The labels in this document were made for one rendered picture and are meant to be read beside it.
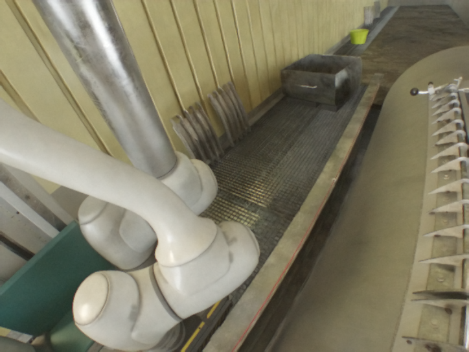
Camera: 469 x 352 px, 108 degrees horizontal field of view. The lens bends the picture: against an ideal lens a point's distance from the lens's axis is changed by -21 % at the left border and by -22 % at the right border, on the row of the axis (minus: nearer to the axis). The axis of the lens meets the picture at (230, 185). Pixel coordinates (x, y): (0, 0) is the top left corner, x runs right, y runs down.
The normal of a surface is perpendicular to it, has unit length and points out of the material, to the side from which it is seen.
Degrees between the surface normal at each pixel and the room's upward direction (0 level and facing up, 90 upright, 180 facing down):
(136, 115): 99
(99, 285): 5
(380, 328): 37
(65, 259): 90
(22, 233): 90
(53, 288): 90
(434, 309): 29
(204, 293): 65
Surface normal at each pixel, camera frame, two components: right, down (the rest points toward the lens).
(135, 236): 0.52, 0.41
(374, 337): -0.66, -0.73
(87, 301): -0.18, -0.60
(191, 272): 0.23, 0.15
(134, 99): 0.78, 0.43
